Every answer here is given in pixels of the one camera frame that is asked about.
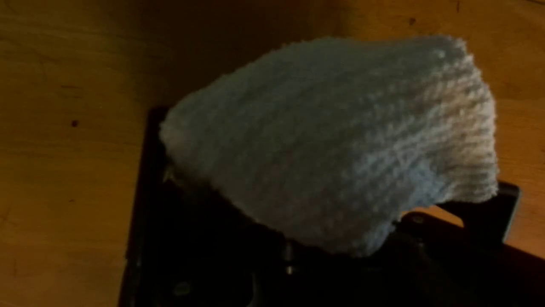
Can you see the light grey towel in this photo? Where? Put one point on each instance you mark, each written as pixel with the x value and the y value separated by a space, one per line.
pixel 342 137

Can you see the black perforated box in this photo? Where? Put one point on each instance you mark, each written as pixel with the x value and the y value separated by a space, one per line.
pixel 199 250

